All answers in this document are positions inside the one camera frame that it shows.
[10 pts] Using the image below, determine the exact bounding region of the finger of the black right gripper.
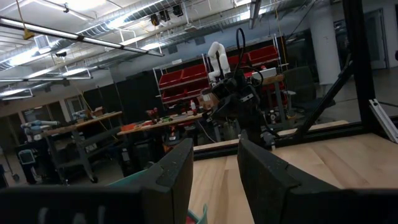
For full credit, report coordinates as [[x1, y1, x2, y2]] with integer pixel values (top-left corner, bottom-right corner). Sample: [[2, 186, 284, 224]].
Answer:
[[217, 98, 237, 121], [207, 98, 229, 122]]

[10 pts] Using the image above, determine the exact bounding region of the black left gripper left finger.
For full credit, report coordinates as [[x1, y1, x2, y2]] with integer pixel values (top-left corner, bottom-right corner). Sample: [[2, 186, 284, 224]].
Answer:
[[0, 138, 195, 224]]

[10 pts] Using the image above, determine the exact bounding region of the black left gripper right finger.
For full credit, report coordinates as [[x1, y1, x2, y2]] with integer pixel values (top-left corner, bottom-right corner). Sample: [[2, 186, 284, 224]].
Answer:
[[237, 138, 398, 224]]

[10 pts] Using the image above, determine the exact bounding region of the brown cardboard box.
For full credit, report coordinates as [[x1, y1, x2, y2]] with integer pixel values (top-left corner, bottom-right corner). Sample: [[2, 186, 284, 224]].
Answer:
[[197, 92, 220, 110]]

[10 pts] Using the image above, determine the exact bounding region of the red storage bin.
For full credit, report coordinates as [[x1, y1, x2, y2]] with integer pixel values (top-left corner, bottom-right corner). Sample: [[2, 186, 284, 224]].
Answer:
[[226, 54, 249, 67], [161, 88, 187, 103], [248, 45, 280, 65], [159, 68, 184, 88], [182, 63, 208, 82], [185, 80, 210, 96]]

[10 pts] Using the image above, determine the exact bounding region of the white box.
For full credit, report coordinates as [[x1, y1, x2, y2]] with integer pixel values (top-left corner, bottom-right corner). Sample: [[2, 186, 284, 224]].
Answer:
[[251, 67, 277, 78]]

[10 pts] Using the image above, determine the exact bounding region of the teal plastic basket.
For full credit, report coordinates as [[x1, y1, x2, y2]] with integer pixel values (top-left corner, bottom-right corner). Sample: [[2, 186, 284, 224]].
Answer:
[[107, 169, 210, 224]]

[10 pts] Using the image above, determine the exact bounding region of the cluttered wooden workbench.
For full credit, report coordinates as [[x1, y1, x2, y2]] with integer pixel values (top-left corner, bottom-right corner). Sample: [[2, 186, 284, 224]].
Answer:
[[117, 112, 206, 175]]

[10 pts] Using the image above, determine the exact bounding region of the black office chair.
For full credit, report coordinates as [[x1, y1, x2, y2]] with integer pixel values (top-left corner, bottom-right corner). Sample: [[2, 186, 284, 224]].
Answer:
[[282, 65, 336, 111]]

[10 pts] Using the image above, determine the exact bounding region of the red power tool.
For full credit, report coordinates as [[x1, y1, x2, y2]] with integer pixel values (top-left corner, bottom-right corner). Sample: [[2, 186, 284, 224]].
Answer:
[[146, 107, 161, 124]]

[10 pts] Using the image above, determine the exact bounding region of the white round column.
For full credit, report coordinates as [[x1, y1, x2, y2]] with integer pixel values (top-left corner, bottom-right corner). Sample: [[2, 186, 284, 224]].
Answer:
[[309, 0, 342, 85]]

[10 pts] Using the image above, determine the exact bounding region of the overhead light bar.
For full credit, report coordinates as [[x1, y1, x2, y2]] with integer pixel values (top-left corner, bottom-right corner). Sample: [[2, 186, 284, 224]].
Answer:
[[0, 17, 165, 58]]

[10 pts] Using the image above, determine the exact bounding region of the white screen device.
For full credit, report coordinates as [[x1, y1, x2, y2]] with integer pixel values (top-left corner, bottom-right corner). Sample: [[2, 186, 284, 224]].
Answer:
[[17, 149, 37, 166]]

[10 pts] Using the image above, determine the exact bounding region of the grey door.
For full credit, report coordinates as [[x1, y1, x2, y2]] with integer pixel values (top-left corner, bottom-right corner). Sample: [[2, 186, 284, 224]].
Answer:
[[363, 9, 389, 70]]

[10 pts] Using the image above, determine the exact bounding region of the ceiling air vent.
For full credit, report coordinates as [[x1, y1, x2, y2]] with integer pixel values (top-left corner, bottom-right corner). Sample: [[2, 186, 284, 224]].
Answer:
[[33, 34, 52, 55]]

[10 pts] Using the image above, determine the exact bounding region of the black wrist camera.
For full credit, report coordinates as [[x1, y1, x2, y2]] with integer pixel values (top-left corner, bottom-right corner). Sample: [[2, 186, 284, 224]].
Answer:
[[210, 79, 238, 101]]

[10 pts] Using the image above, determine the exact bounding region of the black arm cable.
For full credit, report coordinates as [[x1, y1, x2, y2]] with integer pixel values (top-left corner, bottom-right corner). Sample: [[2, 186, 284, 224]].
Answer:
[[234, 27, 247, 77]]

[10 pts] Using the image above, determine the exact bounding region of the black aluminium table frame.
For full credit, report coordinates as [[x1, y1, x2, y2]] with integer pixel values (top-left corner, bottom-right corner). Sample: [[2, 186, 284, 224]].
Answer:
[[192, 0, 398, 161]]

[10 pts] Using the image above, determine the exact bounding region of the silver aluminium bracket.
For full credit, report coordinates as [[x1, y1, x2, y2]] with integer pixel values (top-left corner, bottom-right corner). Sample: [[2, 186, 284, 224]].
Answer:
[[368, 98, 398, 144]]

